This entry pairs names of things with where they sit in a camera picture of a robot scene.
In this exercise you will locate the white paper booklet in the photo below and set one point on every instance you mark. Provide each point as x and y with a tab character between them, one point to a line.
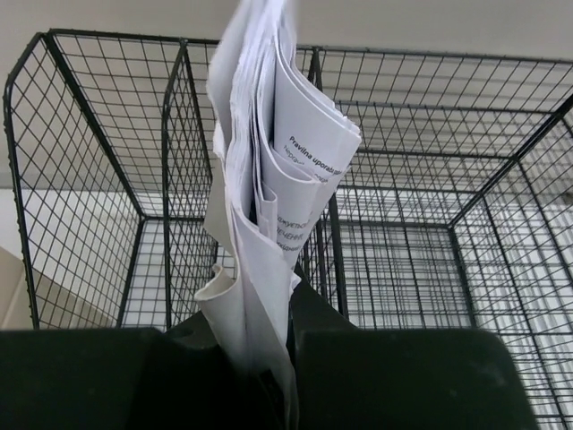
283	147

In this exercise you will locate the black wire mesh organizer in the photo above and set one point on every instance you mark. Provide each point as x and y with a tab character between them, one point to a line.
456	210

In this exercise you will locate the cream wooden drawer cabinet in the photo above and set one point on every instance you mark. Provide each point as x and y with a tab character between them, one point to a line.
58	307

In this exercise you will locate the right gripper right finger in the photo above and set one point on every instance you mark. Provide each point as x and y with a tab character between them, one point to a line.
437	378

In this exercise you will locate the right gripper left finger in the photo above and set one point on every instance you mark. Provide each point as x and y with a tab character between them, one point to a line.
138	378

